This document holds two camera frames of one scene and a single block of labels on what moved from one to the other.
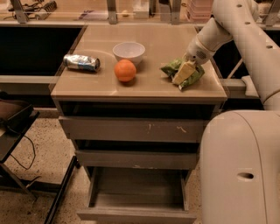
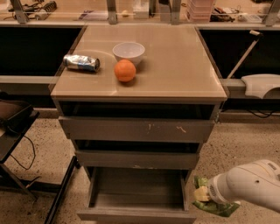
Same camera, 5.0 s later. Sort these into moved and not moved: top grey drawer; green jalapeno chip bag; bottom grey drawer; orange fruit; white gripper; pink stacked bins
Moved: white gripper; green jalapeno chip bag
Not moved: pink stacked bins; bottom grey drawer; top grey drawer; orange fruit
